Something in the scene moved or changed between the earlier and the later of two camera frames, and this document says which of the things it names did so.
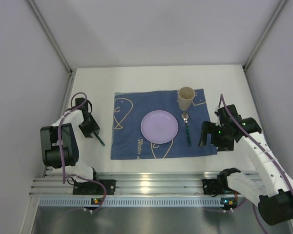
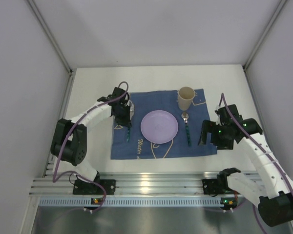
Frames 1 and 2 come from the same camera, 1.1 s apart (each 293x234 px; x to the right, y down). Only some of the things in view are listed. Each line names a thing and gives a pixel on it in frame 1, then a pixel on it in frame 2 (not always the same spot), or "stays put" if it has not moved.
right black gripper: x=212 y=135 stays put
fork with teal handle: x=99 y=138 to x=132 y=108
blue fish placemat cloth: x=129 y=109 stays put
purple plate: x=159 y=126 stays put
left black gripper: x=91 y=127 to x=123 y=121
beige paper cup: x=185 y=96 stays put
